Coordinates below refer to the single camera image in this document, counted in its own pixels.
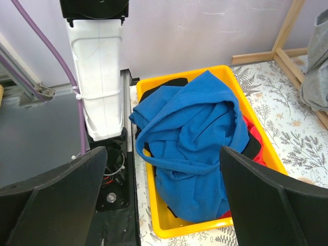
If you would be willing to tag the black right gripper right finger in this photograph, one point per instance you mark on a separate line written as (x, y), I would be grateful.
(270, 208)

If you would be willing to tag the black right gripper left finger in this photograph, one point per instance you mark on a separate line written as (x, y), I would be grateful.
(55, 207)

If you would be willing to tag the red tank top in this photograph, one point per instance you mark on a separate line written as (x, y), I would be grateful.
(252, 150)

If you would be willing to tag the blue tank top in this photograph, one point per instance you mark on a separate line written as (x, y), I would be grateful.
(182, 129)

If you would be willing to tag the grey tank top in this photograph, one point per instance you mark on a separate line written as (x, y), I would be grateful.
(313, 90)

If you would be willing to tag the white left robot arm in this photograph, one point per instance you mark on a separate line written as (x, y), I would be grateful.
(94, 29)

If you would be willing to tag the floral table mat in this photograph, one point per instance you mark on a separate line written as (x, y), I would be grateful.
(296, 133)

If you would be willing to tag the yellow plastic tray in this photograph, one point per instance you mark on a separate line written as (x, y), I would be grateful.
(164, 224)

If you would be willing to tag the wooden clothes rack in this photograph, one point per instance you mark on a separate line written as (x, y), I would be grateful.
(283, 57)

